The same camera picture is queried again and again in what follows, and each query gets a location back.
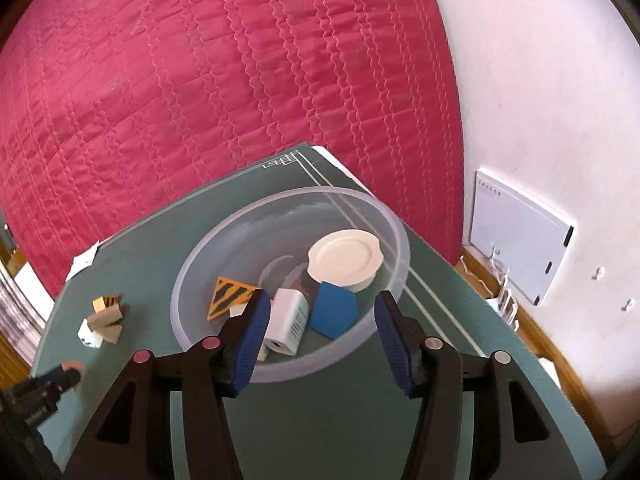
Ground white cable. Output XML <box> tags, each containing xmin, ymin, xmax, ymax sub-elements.
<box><xmin>459</xmin><ymin>242</ymin><xmax>521</xmax><ymax>333</ymax></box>

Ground clear plastic bowl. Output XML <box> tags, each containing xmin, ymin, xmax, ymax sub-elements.
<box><xmin>170</xmin><ymin>186</ymin><xmax>412</xmax><ymax>385</ymax></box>

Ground orange black-striped wedge block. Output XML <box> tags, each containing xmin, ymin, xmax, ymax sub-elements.
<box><xmin>207</xmin><ymin>276</ymin><xmax>263</xmax><ymax>321</ymax></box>

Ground red quilted blanket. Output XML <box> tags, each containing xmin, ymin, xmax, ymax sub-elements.
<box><xmin>0</xmin><ymin>0</ymin><xmax>463</xmax><ymax>301</ymax></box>

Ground patterned curtain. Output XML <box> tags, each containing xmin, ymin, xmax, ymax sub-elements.
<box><xmin>0</xmin><ymin>270</ymin><xmax>56</xmax><ymax>346</ymax></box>

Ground wooden baseboard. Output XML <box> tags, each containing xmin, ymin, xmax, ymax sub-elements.
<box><xmin>460</xmin><ymin>245</ymin><xmax>616</xmax><ymax>441</ymax></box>

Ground white paper sheet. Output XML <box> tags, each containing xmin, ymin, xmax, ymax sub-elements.
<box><xmin>67</xmin><ymin>241</ymin><xmax>101</xmax><ymax>281</ymax></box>

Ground white black-striped triangle block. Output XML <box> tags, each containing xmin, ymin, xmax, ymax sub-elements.
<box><xmin>77</xmin><ymin>320</ymin><xmax>103</xmax><ymax>349</ymax></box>

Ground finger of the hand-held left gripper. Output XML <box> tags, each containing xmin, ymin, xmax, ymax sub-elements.
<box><xmin>30</xmin><ymin>362</ymin><xmax>81</xmax><ymax>395</ymax></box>

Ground blue wedge block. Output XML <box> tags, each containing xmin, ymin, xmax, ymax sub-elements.
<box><xmin>308</xmin><ymin>281</ymin><xmax>359</xmax><ymax>338</ymax></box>

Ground white charger box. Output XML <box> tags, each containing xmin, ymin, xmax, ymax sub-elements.
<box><xmin>263</xmin><ymin>287</ymin><xmax>310</xmax><ymax>356</ymax></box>

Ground long plain wooden block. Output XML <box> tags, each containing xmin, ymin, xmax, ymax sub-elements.
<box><xmin>86</xmin><ymin>305</ymin><xmax>123</xmax><ymax>331</ymax></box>

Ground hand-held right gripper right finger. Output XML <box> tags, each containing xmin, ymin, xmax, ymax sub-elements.
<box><xmin>374</xmin><ymin>290</ymin><xmax>571</xmax><ymax>480</ymax></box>

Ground white plate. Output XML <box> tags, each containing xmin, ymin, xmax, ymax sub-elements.
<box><xmin>307</xmin><ymin>229</ymin><xmax>385</xmax><ymax>295</ymax></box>

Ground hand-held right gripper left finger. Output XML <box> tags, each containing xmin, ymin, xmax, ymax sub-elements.
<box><xmin>62</xmin><ymin>290</ymin><xmax>272</xmax><ymax>480</ymax></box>

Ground white wall box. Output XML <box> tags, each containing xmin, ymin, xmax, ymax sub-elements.
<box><xmin>469</xmin><ymin>169</ymin><xmax>575</xmax><ymax>307</ymax></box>

